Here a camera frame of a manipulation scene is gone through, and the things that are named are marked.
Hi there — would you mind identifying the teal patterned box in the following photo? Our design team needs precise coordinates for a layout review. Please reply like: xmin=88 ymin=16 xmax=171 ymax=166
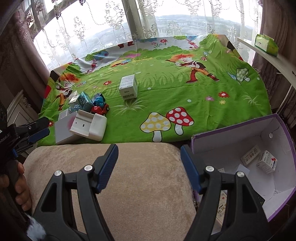
xmin=69 ymin=92 xmax=94 ymax=113

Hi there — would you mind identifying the white plastic holder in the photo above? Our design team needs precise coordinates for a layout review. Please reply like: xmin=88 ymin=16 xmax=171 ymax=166
xmin=70 ymin=109 xmax=107 ymax=142

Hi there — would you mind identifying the black DORMI box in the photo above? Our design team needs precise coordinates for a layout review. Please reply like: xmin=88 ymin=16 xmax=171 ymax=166
xmin=256 ymin=193 xmax=265 ymax=206

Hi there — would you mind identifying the orange white medicine box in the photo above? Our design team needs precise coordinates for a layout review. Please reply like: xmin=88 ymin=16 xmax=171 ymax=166
xmin=216 ymin=190 xmax=227 ymax=227

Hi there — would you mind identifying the person left hand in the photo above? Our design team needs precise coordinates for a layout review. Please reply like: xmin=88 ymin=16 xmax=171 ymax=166
xmin=1 ymin=160 xmax=32 ymax=212

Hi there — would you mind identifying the white carved cabinet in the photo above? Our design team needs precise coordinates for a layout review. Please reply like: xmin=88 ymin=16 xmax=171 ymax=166
xmin=7 ymin=90 xmax=38 ymax=126

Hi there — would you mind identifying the brown curtain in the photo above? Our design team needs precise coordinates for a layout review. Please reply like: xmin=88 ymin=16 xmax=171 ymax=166
xmin=1 ymin=1 xmax=50 ymax=112

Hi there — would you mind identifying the dark blue toy piece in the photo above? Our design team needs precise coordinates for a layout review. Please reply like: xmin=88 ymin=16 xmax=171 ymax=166
xmin=92 ymin=93 xmax=105 ymax=106

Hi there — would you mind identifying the red toy truck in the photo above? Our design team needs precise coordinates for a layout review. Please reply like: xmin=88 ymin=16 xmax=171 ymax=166
xmin=91 ymin=103 xmax=109 ymax=116

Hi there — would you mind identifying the small white red box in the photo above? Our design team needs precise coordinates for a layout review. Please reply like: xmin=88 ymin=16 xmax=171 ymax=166
xmin=256 ymin=150 xmax=278 ymax=174

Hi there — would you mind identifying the flat white label box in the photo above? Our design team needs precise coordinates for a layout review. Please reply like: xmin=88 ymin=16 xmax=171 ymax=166
xmin=240 ymin=145 xmax=261 ymax=166

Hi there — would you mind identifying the purple cardboard storage box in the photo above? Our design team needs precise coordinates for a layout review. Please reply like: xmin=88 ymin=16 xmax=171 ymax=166
xmin=191 ymin=114 xmax=295 ymax=235

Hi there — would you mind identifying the green cartoon tablecloth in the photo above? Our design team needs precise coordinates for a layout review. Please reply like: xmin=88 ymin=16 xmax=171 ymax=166
xmin=39 ymin=34 xmax=271 ymax=146

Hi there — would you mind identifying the white curved shelf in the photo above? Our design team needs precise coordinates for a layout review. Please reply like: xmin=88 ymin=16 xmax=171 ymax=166
xmin=237 ymin=38 xmax=296 ymax=89

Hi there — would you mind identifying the green tissue pack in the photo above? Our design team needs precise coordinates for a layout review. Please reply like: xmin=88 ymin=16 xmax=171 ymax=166
xmin=254 ymin=34 xmax=278 ymax=57

